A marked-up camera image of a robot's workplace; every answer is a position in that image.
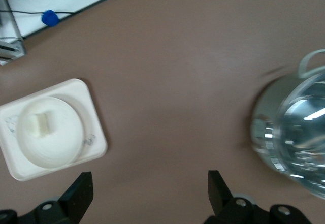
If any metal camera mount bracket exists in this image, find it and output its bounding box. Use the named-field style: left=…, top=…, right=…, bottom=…
left=0, top=0, right=27, bottom=66

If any black cable bundle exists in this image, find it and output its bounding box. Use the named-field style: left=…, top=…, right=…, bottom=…
left=0, top=9, right=77, bottom=15

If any blue round knob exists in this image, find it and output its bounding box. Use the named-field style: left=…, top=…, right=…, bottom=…
left=41, top=9, right=60, bottom=27

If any glass pot lid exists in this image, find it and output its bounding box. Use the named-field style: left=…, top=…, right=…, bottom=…
left=273, top=72, right=325, bottom=201

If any round cream plate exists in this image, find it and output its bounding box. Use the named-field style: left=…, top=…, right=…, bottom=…
left=17, top=96, right=86, bottom=170

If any steel cooking pot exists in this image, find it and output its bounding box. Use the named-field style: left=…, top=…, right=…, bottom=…
left=250, top=49, right=325, bottom=176

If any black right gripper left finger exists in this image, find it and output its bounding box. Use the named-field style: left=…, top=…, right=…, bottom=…
left=32, top=171, right=94, bottom=224

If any small white bun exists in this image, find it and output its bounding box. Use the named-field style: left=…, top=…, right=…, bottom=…
left=31, top=111, right=53, bottom=138

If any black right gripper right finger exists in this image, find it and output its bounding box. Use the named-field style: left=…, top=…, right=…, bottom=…
left=205, top=170, right=257, bottom=224

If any cream rabbit print tray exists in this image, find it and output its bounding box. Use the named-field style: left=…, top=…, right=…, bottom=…
left=0, top=78, right=108, bottom=182

